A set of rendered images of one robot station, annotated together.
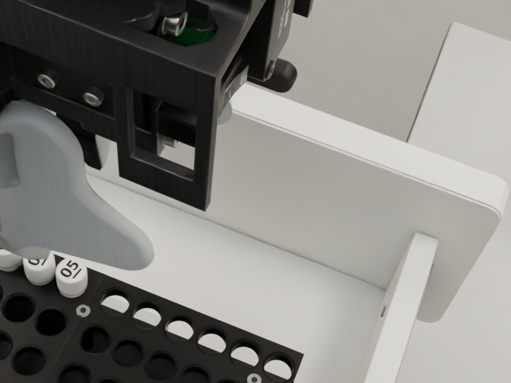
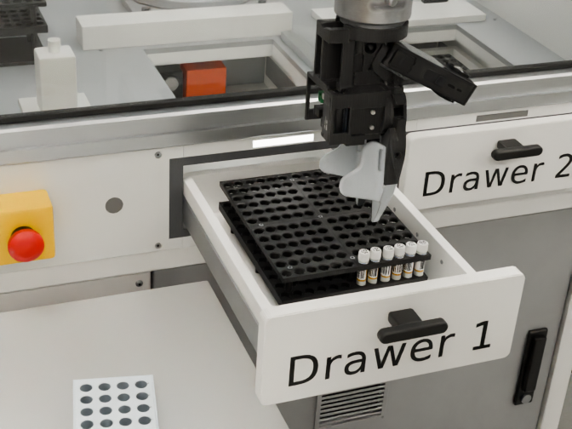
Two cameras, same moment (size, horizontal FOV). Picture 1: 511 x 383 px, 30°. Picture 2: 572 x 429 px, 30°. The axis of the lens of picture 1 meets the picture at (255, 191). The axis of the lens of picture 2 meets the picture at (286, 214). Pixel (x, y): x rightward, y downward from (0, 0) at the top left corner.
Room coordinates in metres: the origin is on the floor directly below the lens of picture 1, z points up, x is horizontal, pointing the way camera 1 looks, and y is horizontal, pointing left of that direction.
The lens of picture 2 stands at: (0.94, -0.57, 1.52)
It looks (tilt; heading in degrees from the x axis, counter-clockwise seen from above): 30 degrees down; 146
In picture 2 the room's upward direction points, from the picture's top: 4 degrees clockwise
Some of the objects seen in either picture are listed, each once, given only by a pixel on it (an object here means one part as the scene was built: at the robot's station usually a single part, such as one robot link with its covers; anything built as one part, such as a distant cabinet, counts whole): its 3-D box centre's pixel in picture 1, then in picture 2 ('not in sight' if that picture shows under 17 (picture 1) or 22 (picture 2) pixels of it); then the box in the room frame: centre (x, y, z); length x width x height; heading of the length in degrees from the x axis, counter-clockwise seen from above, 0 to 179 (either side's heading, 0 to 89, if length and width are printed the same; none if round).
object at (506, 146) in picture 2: not in sight; (511, 148); (0.05, 0.40, 0.91); 0.07 x 0.04 x 0.01; 78
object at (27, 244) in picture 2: not in sight; (25, 243); (-0.06, -0.23, 0.88); 0.04 x 0.03 x 0.04; 78
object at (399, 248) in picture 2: not in sight; (397, 263); (0.18, 0.11, 0.89); 0.01 x 0.01 x 0.05
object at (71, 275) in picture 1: (74, 296); (362, 269); (0.17, 0.07, 0.89); 0.01 x 0.01 x 0.05
